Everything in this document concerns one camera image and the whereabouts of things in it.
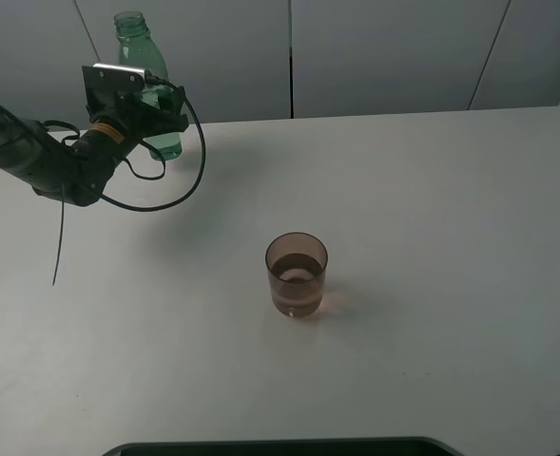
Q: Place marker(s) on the pink translucent plastic cup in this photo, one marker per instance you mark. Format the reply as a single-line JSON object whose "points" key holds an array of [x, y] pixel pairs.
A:
{"points": [[296, 265]]}

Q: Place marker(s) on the green transparent plastic water bottle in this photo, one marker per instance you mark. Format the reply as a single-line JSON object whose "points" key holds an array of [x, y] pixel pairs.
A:
{"points": [[137, 49]]}

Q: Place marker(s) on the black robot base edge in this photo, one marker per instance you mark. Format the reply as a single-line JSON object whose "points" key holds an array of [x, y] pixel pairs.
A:
{"points": [[342, 446]]}

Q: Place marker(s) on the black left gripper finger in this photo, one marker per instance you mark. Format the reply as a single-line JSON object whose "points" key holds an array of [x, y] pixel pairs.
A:
{"points": [[170, 100], [157, 123]]}

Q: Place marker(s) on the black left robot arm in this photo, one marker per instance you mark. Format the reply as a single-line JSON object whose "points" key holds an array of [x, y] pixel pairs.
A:
{"points": [[77, 173]]}

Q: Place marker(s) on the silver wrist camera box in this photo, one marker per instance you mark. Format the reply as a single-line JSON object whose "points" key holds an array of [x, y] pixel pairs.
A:
{"points": [[103, 78]]}

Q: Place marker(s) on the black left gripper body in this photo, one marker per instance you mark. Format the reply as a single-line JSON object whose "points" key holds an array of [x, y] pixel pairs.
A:
{"points": [[118, 123]]}

